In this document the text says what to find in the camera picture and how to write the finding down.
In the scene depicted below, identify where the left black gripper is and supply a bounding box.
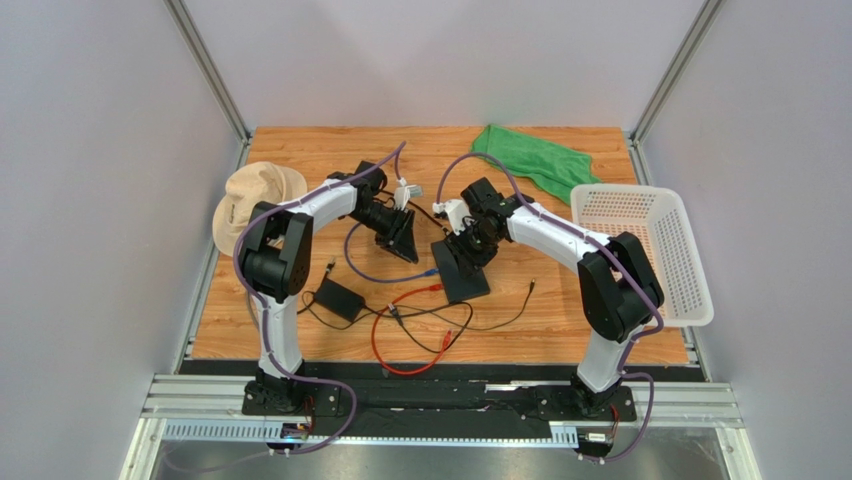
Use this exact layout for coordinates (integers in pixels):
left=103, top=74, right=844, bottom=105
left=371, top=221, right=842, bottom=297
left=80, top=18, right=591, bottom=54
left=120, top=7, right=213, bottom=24
left=347, top=201, right=419, bottom=264

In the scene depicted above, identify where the black ethernet cable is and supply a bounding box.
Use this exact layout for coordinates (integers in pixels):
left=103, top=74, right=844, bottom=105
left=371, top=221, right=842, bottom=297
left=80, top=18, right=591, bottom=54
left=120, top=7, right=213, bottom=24
left=296, top=189, right=454, bottom=317

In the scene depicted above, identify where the black network switch box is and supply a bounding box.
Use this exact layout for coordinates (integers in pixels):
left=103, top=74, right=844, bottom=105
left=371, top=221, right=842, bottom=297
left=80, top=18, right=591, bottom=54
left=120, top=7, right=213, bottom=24
left=430, top=241, right=491, bottom=303

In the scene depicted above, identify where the blue ethernet cable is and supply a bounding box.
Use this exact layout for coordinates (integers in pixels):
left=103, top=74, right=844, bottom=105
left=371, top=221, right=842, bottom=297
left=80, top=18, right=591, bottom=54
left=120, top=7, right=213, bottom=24
left=343, top=222, right=441, bottom=285

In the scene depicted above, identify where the thin black adapter cable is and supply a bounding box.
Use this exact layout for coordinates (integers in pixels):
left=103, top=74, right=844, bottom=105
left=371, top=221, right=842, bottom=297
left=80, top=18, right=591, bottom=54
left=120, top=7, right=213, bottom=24
left=385, top=278, right=539, bottom=333

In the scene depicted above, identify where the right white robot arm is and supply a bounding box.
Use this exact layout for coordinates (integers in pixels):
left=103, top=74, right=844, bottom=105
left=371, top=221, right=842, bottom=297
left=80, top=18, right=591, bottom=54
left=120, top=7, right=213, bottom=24
left=432, top=178, right=664, bottom=410

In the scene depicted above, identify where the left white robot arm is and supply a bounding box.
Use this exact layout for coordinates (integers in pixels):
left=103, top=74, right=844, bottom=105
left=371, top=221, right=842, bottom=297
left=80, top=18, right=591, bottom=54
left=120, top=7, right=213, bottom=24
left=234, top=162, right=422, bottom=405

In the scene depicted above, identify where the black power adapter brick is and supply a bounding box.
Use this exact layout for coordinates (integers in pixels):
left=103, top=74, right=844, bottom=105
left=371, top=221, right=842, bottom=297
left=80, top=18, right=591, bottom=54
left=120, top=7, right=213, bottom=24
left=314, top=279, right=366, bottom=323

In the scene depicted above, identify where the green cloth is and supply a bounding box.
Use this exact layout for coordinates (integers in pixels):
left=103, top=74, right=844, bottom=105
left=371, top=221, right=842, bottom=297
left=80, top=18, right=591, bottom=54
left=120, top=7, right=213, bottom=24
left=470, top=125, right=602, bottom=204

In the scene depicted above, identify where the beige bucket hat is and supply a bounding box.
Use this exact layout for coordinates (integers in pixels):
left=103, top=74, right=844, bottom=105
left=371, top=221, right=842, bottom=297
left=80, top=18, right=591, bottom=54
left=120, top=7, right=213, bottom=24
left=212, top=161, right=308, bottom=256

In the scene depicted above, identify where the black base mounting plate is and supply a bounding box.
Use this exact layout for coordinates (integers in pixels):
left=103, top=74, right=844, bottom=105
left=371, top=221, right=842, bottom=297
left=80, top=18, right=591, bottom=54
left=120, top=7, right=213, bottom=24
left=178, top=361, right=707, bottom=441

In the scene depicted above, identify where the white plastic basket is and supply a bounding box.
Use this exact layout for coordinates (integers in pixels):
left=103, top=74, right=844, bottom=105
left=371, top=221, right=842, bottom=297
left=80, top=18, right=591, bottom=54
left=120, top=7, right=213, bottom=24
left=571, top=184, right=714, bottom=328

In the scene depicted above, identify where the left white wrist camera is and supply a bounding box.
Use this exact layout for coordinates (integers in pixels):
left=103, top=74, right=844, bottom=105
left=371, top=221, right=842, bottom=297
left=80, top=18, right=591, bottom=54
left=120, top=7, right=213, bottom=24
left=393, top=177, right=423, bottom=210

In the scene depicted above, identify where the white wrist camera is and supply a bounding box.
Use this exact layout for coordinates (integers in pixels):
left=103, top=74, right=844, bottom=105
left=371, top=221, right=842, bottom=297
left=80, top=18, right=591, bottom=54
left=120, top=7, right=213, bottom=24
left=432, top=199, right=471, bottom=234
left=393, top=177, right=423, bottom=210

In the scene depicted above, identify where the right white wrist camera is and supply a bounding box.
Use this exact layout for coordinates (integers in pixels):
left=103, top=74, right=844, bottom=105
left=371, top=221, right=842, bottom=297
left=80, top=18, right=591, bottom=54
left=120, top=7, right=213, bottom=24
left=432, top=199, right=471, bottom=234

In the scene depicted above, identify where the red ethernet cable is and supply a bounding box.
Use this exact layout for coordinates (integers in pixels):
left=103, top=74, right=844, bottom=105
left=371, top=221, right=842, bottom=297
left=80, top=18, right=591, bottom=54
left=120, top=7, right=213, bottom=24
left=369, top=283, right=455, bottom=376

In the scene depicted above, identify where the black power cord with plug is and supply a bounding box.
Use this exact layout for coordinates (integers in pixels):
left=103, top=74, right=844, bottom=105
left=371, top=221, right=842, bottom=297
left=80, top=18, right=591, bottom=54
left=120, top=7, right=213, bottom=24
left=300, top=289, right=475, bottom=355

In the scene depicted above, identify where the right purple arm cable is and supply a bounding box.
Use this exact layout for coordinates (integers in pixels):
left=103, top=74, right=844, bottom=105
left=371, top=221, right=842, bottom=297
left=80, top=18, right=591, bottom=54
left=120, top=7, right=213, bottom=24
left=433, top=151, right=667, bottom=465

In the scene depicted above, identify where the aluminium frame rail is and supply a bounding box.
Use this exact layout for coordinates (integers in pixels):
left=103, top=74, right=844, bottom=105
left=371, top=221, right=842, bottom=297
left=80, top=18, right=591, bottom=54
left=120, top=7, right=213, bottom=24
left=120, top=361, right=761, bottom=479

